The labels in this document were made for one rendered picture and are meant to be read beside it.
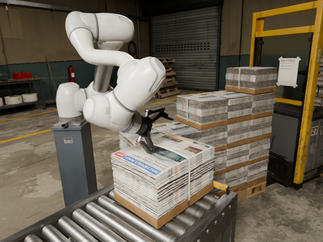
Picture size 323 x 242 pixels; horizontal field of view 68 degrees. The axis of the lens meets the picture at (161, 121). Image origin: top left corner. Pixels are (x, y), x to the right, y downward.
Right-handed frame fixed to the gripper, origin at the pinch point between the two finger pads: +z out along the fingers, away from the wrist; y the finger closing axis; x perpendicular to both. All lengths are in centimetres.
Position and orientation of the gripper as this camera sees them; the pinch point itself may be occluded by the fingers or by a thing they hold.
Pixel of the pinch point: (165, 133)
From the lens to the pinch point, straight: 105.7
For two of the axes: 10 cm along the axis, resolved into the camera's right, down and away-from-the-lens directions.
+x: 7.6, 1.5, -6.3
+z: 5.9, 2.4, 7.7
